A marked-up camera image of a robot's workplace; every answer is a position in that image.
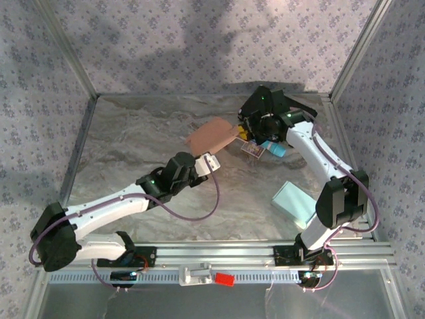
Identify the black flat case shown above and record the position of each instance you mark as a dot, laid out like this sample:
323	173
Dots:
300	103

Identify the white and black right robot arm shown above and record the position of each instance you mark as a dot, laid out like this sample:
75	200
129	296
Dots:
315	156

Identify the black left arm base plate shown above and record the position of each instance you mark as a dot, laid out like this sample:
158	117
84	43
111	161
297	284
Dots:
147	256

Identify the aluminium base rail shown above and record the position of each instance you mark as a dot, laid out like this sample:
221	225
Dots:
216	252

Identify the teal blue tube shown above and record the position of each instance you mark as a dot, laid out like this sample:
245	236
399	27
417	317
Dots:
277	151

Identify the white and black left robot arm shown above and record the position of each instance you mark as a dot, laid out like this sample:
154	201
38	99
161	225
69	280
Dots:
106	207

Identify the small black board green light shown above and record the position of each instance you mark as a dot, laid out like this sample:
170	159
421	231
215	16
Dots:
123	276
309	277

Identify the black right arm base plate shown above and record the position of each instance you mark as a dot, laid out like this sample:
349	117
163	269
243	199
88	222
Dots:
284	256

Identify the aluminium frame post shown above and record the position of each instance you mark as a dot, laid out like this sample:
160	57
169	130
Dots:
356	53

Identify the brown paper box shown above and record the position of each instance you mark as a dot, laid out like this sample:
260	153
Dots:
212	134

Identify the light blue paper box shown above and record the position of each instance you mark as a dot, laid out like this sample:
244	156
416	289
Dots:
290	199

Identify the aluminium side rail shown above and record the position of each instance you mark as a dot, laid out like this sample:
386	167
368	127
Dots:
88	114
340	133

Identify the red plastic block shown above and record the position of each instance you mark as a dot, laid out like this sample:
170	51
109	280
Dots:
225	279

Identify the small purple card box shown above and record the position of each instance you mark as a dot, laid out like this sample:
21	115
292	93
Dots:
253	149

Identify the white plastic bracket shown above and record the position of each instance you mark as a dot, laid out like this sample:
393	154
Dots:
195	274

